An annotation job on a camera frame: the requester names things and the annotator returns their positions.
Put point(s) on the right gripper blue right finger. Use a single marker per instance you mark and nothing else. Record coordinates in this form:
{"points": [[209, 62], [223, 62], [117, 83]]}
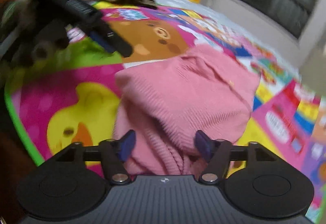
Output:
{"points": [[205, 145]]}

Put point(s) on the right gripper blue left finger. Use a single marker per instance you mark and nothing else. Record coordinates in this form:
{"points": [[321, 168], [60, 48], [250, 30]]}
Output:
{"points": [[124, 146]]}

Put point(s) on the pink ribbed knit sweater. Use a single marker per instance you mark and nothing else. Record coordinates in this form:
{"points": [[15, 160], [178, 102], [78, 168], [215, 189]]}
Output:
{"points": [[167, 102]]}

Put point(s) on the colourful cartoon patchwork blanket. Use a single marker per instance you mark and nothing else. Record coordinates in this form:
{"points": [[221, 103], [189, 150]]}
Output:
{"points": [[73, 96]]}

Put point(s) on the white quilted bed sheet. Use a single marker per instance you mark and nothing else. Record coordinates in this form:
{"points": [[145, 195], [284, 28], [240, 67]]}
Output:
{"points": [[229, 20]]}

